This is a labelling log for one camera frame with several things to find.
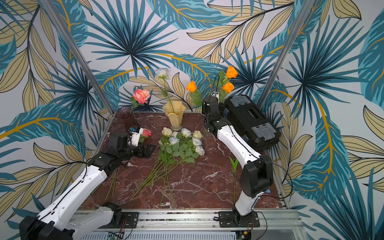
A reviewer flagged pink rose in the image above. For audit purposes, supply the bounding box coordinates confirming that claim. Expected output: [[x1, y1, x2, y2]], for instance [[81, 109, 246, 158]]
[[130, 89, 151, 109], [105, 169, 119, 200], [139, 129, 152, 144]]

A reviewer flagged orange rose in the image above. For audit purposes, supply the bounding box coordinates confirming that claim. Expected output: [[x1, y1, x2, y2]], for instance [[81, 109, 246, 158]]
[[216, 66, 238, 89], [219, 82, 235, 103], [187, 81, 203, 107]]

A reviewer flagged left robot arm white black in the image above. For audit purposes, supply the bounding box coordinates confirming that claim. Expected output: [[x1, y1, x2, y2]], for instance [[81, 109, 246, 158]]
[[19, 126, 156, 240]]

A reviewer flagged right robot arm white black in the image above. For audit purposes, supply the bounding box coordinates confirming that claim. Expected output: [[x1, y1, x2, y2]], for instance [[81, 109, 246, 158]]
[[203, 95, 276, 222]]

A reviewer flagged white rose bunch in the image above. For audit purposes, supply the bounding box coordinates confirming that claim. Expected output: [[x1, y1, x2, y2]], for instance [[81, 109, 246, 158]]
[[131, 127, 205, 204]]

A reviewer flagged dark purple glass vase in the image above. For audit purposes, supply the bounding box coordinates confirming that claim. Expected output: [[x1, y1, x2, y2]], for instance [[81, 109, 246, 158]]
[[116, 106, 140, 132]]

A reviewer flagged cream yellow fluted vase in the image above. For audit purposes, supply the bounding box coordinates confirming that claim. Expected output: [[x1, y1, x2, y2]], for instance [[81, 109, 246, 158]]
[[163, 101, 187, 130]]

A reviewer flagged black plastic toolbox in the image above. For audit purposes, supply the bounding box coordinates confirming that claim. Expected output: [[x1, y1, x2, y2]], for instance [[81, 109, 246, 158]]
[[223, 95, 281, 152]]

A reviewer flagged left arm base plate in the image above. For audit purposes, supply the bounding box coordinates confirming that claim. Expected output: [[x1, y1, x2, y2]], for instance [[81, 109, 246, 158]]
[[99, 212, 139, 229]]

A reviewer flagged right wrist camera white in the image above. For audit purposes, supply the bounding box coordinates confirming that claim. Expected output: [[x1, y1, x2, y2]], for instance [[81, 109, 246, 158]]
[[211, 90, 219, 98]]

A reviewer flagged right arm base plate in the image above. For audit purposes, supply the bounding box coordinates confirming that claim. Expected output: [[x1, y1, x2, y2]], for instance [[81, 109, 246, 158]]
[[214, 211, 260, 229]]

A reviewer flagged aluminium front rail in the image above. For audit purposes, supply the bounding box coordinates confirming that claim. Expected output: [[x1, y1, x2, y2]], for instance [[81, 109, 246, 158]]
[[71, 209, 308, 240]]

